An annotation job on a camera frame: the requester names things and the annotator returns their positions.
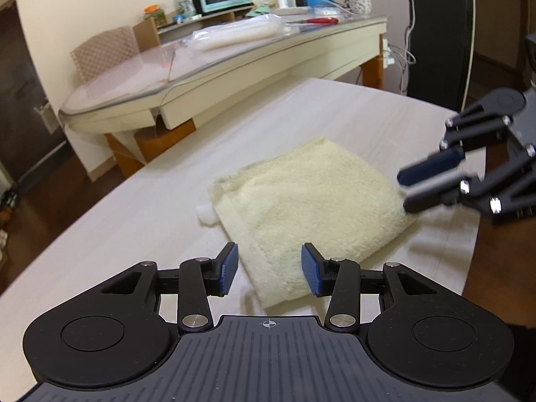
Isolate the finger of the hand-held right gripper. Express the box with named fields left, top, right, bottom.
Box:
left=396, top=97, right=514, bottom=187
left=403, top=150, right=536, bottom=227

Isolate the cream glass topped dining table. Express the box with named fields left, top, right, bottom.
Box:
left=59, top=14, right=388, bottom=181

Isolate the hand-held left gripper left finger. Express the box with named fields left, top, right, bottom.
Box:
left=100, top=242, right=240, bottom=331

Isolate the white power strip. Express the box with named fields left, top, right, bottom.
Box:
left=379, top=38, right=396, bottom=68

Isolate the orange lidded glass jar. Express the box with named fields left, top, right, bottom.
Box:
left=143, top=4, right=166, bottom=26

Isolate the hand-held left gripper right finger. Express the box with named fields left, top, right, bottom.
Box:
left=300, top=242, right=442, bottom=331

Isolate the quilted beige chair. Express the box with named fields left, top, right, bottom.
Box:
left=70, top=25, right=141, bottom=84

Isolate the clear plastic wrapped package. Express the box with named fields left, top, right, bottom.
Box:
left=184, top=13, right=294, bottom=53

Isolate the black tall appliance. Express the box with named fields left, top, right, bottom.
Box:
left=407, top=0, right=476, bottom=112

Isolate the dark brown door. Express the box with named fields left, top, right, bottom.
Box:
left=0, top=0, right=68, bottom=185

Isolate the cream yellow towel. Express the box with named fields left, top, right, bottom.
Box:
left=196, top=136, right=419, bottom=316

